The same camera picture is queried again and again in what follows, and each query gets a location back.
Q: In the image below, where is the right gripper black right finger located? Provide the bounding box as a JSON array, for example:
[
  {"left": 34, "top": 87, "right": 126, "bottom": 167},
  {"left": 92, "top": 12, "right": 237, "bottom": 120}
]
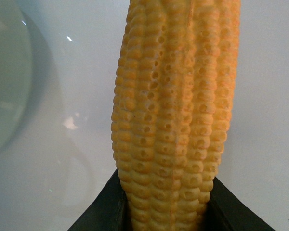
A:
[{"left": 208, "top": 178, "right": 274, "bottom": 231}]

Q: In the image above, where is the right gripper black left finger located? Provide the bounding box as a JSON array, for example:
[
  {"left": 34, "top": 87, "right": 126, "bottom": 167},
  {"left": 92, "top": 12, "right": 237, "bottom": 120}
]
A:
[{"left": 69, "top": 170, "right": 132, "bottom": 231}]

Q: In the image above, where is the yellow corn cob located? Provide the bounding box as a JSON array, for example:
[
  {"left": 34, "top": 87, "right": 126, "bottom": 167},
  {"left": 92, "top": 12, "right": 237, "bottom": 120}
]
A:
[{"left": 111, "top": 0, "right": 240, "bottom": 231}]

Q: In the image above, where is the white electric cooking pot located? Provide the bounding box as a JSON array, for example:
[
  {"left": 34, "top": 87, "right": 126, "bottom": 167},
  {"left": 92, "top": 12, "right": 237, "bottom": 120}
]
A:
[{"left": 0, "top": 0, "right": 39, "bottom": 157}]

